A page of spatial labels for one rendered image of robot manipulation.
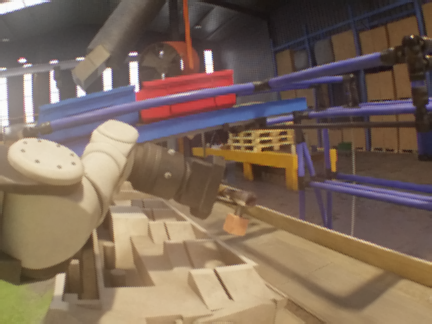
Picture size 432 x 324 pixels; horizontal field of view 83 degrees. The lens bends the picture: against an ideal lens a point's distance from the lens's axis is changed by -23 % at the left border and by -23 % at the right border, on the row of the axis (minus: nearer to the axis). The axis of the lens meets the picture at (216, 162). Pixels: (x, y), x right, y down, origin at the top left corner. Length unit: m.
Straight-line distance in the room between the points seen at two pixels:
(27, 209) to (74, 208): 0.05
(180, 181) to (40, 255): 0.30
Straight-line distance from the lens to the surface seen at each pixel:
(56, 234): 0.29
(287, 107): 1.04
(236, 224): 0.57
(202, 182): 0.55
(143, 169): 0.50
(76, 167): 0.27
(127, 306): 0.47
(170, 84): 0.88
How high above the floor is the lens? 1.20
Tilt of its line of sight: 6 degrees down
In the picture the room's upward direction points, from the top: 5 degrees counter-clockwise
